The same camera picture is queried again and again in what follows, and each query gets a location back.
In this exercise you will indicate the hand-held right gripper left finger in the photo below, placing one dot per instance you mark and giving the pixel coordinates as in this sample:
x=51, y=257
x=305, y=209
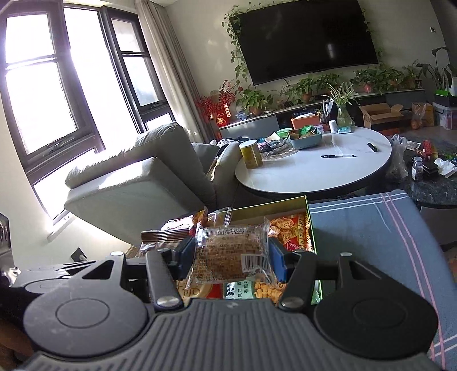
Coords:
x=187, y=257

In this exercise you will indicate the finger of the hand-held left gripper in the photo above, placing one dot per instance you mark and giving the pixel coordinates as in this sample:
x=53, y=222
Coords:
x=46, y=276

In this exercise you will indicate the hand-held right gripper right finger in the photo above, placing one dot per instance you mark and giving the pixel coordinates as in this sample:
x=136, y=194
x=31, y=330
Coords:
x=276, y=260

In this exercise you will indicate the yellow red striped snack packet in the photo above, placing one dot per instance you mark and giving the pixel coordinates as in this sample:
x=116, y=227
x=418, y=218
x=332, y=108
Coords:
x=291, y=232

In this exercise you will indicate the green snack packet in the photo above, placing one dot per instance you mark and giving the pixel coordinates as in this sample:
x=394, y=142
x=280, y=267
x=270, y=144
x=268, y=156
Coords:
x=257, y=290

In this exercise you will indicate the clear cake packet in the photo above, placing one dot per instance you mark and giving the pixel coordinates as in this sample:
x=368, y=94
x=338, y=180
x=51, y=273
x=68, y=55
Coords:
x=228, y=257

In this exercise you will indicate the green gift box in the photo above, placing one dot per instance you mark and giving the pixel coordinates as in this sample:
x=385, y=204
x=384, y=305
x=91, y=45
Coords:
x=275, y=207

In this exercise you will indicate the brown snack packet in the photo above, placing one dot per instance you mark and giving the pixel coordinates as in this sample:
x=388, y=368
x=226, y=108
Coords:
x=164, y=240

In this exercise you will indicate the red round-cracker snack packet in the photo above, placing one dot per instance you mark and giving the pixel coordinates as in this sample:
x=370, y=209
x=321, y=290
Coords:
x=203, y=292

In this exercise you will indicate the orange clear snack packet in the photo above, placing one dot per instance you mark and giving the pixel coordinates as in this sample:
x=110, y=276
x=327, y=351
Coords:
x=214, y=218

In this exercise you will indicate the grey sofa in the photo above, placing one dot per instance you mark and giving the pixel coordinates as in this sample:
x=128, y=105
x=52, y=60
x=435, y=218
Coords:
x=142, y=178

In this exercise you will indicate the grey-blue striped cloth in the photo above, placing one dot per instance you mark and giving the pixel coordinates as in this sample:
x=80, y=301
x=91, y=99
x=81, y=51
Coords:
x=375, y=249

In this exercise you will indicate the white round table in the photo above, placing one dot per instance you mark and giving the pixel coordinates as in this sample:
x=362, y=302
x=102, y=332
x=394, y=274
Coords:
x=321, y=171

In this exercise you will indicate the gold can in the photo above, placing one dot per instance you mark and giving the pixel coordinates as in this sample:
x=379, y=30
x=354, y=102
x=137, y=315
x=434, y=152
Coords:
x=251, y=155

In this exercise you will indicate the clear glass tray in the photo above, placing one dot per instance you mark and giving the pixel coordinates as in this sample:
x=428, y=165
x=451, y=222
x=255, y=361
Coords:
x=278, y=149

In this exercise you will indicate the black pen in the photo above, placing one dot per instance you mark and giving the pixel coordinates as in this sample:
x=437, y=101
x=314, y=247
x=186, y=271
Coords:
x=337, y=156

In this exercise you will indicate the blue basket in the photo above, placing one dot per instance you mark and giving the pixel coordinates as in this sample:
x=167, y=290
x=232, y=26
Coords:
x=305, y=142

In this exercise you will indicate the green lidded container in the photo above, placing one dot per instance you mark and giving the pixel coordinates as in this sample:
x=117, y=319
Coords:
x=284, y=132

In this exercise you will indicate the grey television cabinet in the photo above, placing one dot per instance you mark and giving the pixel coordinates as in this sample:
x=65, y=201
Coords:
x=250, y=126

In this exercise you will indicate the orange box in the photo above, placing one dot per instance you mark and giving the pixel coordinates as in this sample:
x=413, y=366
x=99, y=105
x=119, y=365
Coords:
x=303, y=122

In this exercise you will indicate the small white bottle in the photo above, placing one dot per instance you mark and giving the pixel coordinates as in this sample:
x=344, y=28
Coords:
x=333, y=127

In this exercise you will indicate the teal tissue pack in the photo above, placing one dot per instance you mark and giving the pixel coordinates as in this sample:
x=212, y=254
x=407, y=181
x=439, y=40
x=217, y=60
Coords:
x=345, y=130

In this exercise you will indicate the black marker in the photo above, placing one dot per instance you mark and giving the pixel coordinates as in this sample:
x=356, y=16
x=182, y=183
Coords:
x=372, y=147

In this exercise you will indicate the red berry decoration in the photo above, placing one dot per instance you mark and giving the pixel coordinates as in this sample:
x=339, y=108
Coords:
x=214, y=107

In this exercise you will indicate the white plastic bag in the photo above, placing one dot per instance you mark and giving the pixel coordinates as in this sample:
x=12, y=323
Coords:
x=398, y=160

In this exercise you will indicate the spider plant in glass vase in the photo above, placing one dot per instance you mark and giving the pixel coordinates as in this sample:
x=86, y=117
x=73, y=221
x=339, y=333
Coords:
x=343, y=116

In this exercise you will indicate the row of potted plants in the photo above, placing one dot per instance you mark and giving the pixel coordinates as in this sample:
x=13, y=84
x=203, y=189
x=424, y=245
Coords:
x=253, y=100

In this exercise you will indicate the dark small bottle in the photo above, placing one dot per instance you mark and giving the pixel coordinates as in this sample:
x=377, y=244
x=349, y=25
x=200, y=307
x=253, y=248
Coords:
x=417, y=169

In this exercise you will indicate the dark marble round table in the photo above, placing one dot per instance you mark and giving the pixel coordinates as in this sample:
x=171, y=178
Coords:
x=435, y=189

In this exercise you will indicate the cardboard box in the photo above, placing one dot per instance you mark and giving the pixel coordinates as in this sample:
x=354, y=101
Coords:
x=380, y=117

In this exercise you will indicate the beige curtain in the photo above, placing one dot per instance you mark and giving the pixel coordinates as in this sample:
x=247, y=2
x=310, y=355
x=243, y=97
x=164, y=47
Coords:
x=171, y=71

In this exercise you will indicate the dark framed window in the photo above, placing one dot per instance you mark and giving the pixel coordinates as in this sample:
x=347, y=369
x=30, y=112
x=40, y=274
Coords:
x=53, y=89

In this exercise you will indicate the small red packet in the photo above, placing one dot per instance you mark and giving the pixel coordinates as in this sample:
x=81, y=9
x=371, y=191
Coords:
x=428, y=149

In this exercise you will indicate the white tissue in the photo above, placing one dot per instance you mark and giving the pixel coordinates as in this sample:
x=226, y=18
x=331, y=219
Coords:
x=446, y=167

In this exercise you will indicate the hanging green vine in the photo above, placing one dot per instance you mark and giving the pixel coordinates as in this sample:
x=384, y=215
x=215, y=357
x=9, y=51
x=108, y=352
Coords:
x=237, y=53

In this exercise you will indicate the black television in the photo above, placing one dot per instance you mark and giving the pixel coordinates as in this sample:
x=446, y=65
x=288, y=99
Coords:
x=303, y=39

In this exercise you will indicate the clear storage bin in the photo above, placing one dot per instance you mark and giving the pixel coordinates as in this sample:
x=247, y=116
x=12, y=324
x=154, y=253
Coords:
x=448, y=117

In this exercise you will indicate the black box with green top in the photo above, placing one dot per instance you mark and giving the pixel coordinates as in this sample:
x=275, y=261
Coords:
x=446, y=98

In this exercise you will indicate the large leafy plant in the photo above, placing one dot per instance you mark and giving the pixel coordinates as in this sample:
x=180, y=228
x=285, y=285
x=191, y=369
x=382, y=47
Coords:
x=442, y=71

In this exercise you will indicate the wall socket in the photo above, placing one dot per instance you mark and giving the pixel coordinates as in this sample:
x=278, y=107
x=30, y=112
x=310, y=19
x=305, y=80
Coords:
x=78, y=255

